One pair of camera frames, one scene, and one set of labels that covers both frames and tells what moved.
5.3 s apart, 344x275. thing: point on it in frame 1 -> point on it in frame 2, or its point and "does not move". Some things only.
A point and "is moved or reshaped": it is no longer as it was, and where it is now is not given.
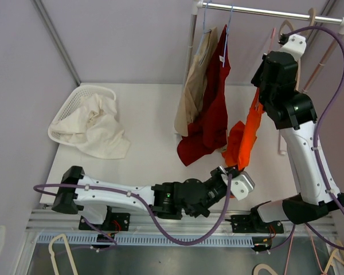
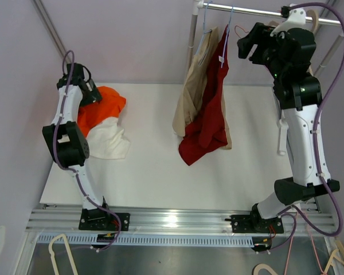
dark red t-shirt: [208, 131] does not move
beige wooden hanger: [312, 14] is moved or reshaped
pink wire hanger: [272, 37] is moved or reshaped
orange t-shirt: [242, 136] -> [110, 105]
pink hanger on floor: [289, 250] does not move
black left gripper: [218, 173] -> [94, 97]
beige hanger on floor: [69, 254] does not move
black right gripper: [256, 79] -> [262, 38]
